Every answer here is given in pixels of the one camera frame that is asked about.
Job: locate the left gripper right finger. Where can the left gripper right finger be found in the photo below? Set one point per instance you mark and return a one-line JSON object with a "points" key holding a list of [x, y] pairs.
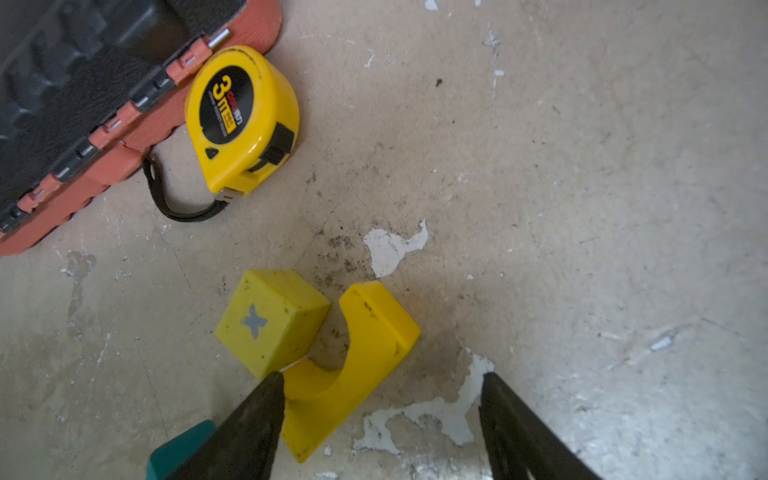
{"points": [[519, 445]]}

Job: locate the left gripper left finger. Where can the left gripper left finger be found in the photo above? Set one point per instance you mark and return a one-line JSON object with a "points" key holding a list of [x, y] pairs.
{"points": [[244, 446]]}

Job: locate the yellow arch block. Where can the yellow arch block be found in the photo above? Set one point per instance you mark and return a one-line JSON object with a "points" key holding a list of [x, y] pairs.
{"points": [[317, 401]]}

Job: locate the teal triangle block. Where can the teal triangle block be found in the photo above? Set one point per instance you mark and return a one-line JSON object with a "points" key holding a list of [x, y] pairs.
{"points": [[167, 458]]}

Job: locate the olive small cube block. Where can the olive small cube block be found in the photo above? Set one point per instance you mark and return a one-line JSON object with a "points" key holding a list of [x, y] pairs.
{"points": [[271, 320]]}

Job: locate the yellow tape measure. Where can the yellow tape measure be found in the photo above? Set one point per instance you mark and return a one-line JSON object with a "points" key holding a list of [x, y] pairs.
{"points": [[243, 118]]}

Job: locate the black tool case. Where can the black tool case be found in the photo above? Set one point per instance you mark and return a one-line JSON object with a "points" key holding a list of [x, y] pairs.
{"points": [[89, 87]]}

